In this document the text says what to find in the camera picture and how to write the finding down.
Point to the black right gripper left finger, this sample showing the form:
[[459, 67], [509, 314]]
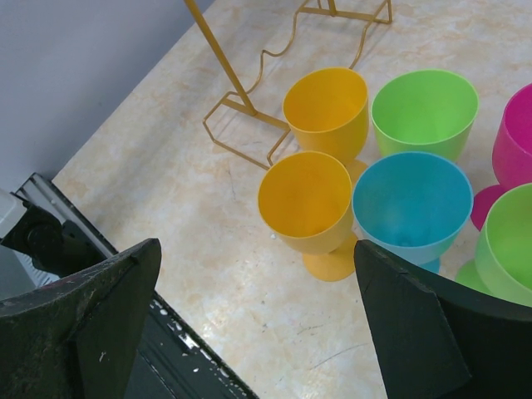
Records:
[[77, 337]]

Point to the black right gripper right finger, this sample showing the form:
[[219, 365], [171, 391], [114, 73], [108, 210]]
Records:
[[435, 338]]

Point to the green wine glass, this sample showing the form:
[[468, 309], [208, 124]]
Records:
[[501, 266], [429, 110]]

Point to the teal wine glass front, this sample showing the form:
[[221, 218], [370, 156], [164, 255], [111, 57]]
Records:
[[414, 204]]

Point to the orange wine glass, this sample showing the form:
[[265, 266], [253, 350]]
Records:
[[327, 110], [305, 199]]

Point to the pink wine glass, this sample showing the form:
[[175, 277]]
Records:
[[511, 154]]

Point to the green wine glass front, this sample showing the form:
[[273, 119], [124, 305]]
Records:
[[429, 110]]

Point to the orange wine glass front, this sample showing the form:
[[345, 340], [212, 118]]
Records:
[[327, 110]]

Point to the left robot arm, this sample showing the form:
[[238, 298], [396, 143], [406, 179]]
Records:
[[31, 230]]

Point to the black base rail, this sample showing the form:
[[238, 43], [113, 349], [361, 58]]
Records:
[[171, 360]]

